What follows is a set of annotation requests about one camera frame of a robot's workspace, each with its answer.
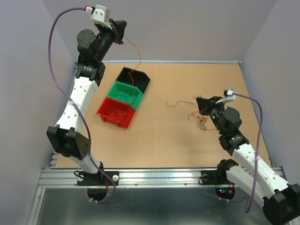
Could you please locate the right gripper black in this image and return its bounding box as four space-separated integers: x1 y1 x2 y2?
196 96 225 135

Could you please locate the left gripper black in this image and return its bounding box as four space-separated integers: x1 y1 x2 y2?
94 18 126 61

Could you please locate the cable bundle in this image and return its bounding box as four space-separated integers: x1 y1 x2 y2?
165 95 220 132

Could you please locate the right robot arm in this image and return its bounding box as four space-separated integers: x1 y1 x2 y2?
196 90 300 225

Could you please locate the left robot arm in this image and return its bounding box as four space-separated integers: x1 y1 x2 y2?
46 20 127 186

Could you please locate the black plastic bin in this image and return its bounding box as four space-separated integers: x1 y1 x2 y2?
116 67 150 94

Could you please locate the green plastic bin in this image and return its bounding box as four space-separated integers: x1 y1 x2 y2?
107 81 143 109

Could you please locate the red plastic bin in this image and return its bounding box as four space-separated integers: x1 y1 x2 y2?
96 97 135 128

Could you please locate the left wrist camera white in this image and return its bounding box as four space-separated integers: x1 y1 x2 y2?
85 5 112 30

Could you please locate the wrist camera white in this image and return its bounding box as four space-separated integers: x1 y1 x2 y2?
216 88 236 104
85 5 112 30

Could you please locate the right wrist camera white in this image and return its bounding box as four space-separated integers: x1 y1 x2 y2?
216 88 236 104

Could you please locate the aluminium mounting rail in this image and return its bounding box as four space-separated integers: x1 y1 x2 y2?
37 166 289 188

